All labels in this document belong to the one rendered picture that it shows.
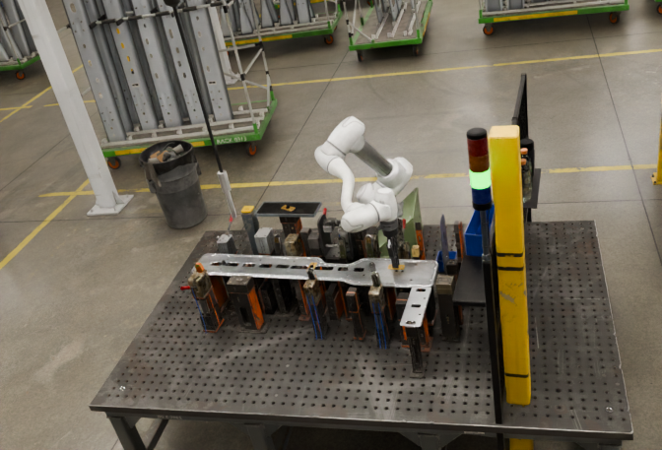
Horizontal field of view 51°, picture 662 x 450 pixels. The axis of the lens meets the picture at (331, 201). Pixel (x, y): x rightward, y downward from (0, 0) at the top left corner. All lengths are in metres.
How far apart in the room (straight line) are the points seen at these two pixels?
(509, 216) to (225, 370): 1.76
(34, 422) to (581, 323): 3.44
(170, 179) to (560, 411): 4.06
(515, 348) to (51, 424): 3.12
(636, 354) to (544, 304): 0.96
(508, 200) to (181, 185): 4.12
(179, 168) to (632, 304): 3.76
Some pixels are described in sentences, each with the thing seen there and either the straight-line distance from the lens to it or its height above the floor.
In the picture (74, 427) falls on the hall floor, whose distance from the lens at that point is 4.88.
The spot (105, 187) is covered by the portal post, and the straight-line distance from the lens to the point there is 7.19.
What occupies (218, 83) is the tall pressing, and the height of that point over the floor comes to 0.74.
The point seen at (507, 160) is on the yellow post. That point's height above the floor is 1.91.
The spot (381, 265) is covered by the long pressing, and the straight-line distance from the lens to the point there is 3.61.
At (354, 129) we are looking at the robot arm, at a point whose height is 1.60.
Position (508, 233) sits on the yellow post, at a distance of 2.67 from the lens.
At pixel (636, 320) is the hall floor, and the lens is 4.79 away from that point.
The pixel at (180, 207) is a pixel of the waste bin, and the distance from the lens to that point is 6.37.
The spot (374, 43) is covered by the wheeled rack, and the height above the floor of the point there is 0.27.
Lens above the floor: 3.08
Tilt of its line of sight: 29 degrees down
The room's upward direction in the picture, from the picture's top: 11 degrees counter-clockwise
